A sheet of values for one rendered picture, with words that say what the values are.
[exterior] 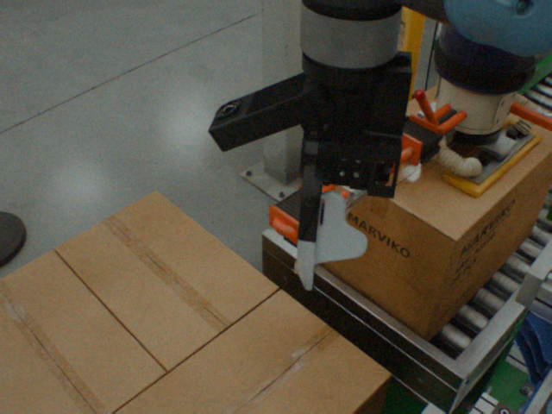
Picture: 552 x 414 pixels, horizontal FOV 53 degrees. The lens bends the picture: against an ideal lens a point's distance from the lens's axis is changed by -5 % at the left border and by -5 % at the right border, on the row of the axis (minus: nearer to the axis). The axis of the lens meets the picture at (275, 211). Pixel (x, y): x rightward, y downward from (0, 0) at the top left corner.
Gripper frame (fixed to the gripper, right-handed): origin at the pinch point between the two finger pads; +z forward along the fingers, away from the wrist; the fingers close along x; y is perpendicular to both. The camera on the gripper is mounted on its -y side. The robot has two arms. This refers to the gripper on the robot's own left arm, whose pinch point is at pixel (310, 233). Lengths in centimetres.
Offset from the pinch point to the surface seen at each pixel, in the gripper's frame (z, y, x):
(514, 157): 42, 43, 77
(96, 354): 84, -56, 31
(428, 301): 66, 25, 49
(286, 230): 29.9, -6.8, 30.2
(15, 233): 136, -143, 114
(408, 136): 28, 14, 60
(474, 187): 42, 32, 63
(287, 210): 28.3, -7.2, 33.7
